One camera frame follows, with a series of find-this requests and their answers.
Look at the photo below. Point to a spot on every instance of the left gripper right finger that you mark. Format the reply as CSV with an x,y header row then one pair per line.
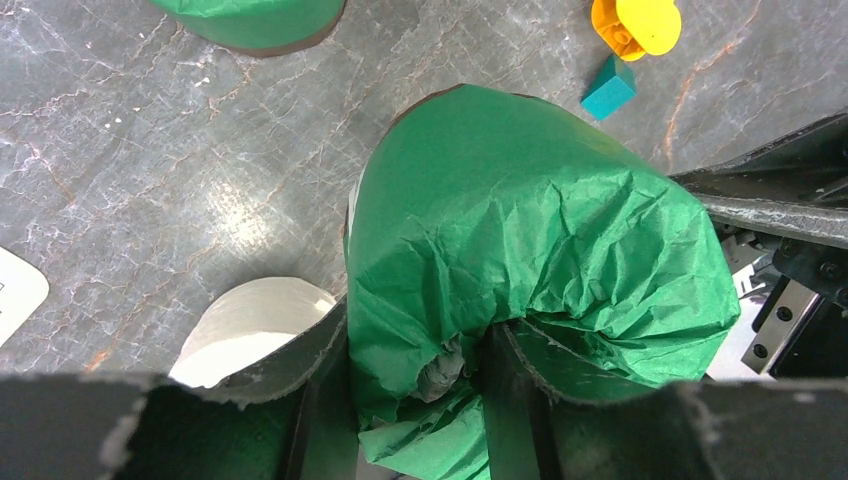
x,y
549,414

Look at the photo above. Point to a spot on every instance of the white roll front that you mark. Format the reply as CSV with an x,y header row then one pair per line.
x,y
245,325

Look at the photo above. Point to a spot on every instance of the green white chess mat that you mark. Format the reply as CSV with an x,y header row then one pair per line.
x,y
23,289

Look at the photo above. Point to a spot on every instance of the teal toy cube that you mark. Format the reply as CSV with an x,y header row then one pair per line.
x,y
613,87

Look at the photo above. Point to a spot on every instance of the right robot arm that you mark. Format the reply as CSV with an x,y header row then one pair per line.
x,y
780,212

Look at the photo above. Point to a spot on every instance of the green paper roll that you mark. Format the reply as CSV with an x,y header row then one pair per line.
x,y
481,206

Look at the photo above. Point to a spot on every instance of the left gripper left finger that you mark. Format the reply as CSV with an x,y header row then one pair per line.
x,y
287,416

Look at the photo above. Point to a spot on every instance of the yellow toy block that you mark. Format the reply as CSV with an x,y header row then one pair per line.
x,y
634,28

